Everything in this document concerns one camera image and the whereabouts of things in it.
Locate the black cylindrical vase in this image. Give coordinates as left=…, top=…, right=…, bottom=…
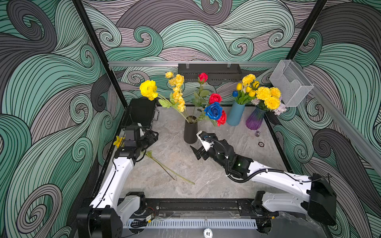
left=184, top=116, right=198, bottom=144

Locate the red rose stem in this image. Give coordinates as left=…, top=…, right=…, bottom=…
left=192, top=72, right=227, bottom=127

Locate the yellow flower bunch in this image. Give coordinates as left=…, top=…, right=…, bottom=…
left=146, top=151, right=195, bottom=185

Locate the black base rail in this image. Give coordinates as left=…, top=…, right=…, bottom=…
left=142, top=197, right=316, bottom=218

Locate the black hanging tray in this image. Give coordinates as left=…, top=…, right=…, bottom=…
left=178, top=62, right=242, bottom=82

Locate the white slotted cable duct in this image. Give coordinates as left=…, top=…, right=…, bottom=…
left=139, top=219, right=258, bottom=230

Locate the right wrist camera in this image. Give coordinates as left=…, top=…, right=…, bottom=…
left=196, top=131, right=216, bottom=152

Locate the yellow carnation bouquet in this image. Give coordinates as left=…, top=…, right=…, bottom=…
left=251, top=87, right=287, bottom=116

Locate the purple glass vase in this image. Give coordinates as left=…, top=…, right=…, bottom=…
left=246, top=108, right=266, bottom=131

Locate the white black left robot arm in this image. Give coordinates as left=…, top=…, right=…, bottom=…
left=76, top=124, right=159, bottom=238

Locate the teal ceramic vase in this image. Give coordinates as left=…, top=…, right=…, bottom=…
left=226, top=102, right=245, bottom=126

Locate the blue rose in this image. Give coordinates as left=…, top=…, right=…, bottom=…
left=204, top=102, right=223, bottom=121

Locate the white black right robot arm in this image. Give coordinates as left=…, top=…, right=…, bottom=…
left=192, top=137, right=337, bottom=226

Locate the yellow ranunculus stem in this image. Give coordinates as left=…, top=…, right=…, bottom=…
left=140, top=80, right=177, bottom=111

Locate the pale yellow blossom spray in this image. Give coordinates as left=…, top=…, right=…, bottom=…
left=165, top=71, right=192, bottom=123

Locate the clear acrylic wall box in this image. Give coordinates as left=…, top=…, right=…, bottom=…
left=269, top=59, right=314, bottom=107

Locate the yellow tulip bouquet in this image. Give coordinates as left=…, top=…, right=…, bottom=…
left=232, top=74, right=260, bottom=105

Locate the black ribbed hard case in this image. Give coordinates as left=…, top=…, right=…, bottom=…
left=126, top=98, right=157, bottom=129

